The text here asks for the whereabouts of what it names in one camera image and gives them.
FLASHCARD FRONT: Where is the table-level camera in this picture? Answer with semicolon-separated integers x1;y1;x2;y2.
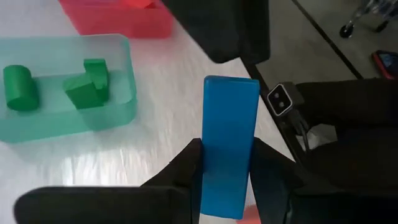
266;82;305;118

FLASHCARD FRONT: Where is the green cylinder block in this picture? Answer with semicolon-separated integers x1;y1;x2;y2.
2;64;40;112

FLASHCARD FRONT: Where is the black table frame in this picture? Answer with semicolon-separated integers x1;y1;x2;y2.
241;57;315;175

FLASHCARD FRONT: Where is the green translucent bin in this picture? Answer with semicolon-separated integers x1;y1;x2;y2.
0;33;138;144

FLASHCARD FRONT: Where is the red plastic bin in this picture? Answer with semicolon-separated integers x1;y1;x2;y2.
58;0;174;40

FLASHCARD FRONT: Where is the white label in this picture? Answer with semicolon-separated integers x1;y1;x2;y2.
295;123;339;152

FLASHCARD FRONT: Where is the green rectangular block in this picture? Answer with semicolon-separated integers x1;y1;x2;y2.
83;58;110;103

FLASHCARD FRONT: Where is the black front beam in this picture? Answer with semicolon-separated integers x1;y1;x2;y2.
294;78;398;224

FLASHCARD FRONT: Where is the camera black cable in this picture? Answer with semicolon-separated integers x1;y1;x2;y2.
287;108;312;154

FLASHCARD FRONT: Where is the red rectangular block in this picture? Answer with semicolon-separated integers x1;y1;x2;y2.
235;204;262;224

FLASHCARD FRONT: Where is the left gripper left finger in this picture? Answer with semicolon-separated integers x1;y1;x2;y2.
140;138;205;224

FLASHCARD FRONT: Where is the cart with black caster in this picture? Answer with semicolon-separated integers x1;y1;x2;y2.
338;0;398;39

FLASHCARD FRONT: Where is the blue rectangular block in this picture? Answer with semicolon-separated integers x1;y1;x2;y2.
200;75;261;221

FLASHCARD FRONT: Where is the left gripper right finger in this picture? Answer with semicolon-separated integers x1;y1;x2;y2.
249;136;305;224

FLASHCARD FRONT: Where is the red cased tablet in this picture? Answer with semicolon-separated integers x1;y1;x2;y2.
371;49;398;80

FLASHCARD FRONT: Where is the small green cube block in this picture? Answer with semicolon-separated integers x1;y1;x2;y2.
62;73;106;111

